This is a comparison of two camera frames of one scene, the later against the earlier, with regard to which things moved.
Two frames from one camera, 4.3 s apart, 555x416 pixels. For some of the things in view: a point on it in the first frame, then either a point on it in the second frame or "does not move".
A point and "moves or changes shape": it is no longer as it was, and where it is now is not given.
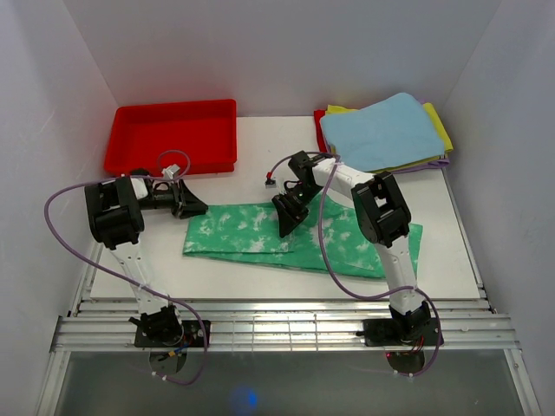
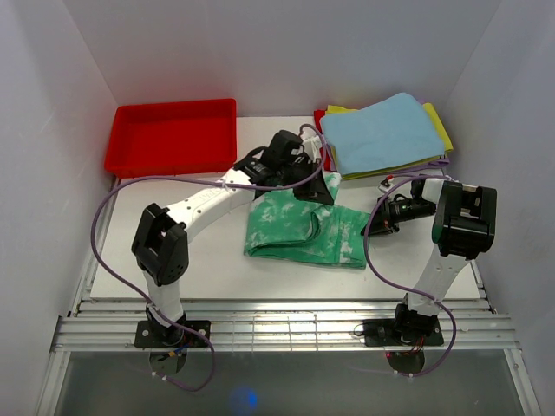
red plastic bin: (199, 136) does not move
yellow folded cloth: (433, 116) does not move
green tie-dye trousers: (251, 231) moves or changes shape
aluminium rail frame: (281, 325) does not move
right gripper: (289, 216) → (382, 222)
